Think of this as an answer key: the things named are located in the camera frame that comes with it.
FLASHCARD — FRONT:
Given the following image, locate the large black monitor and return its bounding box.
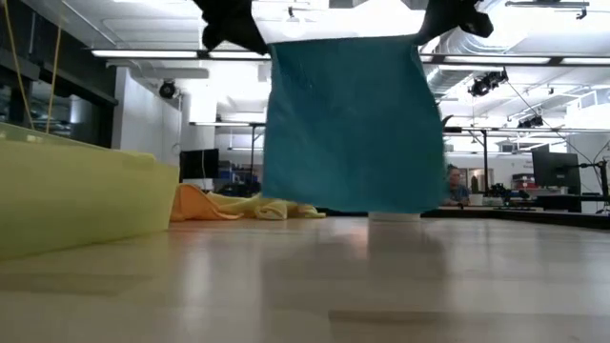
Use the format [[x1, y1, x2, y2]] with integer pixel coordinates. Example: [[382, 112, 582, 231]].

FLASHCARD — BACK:
[[531, 151, 583, 195]]

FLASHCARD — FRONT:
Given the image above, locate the black aluminium table frame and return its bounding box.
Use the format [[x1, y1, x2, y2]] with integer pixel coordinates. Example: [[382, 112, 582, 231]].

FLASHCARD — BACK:
[[316, 206, 610, 231]]

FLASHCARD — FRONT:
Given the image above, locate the yellow translucent plastic bin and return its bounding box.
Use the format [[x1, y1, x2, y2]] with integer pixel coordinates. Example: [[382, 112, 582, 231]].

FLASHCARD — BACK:
[[0, 121, 181, 262]]

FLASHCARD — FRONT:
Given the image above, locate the silver ceiling duct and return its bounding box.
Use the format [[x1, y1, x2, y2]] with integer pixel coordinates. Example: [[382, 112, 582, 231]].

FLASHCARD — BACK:
[[436, 26, 514, 54]]

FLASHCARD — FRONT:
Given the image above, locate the person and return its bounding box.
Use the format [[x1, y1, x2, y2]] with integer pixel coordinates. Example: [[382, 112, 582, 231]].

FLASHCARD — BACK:
[[444, 164, 474, 208]]

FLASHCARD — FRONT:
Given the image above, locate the teal microfiber towel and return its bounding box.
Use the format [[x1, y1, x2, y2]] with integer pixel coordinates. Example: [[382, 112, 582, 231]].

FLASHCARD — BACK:
[[260, 34, 448, 215]]

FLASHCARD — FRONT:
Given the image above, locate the yellow microfiber towel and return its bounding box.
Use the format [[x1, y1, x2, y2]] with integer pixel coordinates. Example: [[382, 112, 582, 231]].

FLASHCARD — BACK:
[[206, 191, 328, 222]]

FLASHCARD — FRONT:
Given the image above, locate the round black ceiling camera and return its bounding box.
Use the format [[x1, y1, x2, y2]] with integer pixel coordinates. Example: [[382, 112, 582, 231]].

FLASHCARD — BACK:
[[157, 79, 179, 101]]

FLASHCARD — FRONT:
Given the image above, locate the black background rig frame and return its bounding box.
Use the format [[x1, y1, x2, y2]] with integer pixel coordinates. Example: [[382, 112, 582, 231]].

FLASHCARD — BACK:
[[189, 120, 268, 185], [442, 125, 610, 192]]

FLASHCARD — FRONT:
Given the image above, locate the black ceiling spotlight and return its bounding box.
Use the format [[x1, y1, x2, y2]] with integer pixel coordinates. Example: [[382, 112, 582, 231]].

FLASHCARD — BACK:
[[517, 114, 545, 130], [467, 68, 510, 98]]

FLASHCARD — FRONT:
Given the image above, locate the small black monitor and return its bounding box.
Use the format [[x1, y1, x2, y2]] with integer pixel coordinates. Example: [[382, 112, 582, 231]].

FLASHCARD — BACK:
[[179, 148, 221, 181]]

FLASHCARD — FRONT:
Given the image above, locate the yellow hanging cord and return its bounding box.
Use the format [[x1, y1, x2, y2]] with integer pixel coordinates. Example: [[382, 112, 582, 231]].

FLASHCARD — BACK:
[[45, 21, 64, 133], [2, 0, 35, 129]]

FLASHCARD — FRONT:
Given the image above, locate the orange microfiber towel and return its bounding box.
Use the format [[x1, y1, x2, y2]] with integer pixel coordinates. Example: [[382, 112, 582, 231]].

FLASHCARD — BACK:
[[170, 183, 245, 223]]

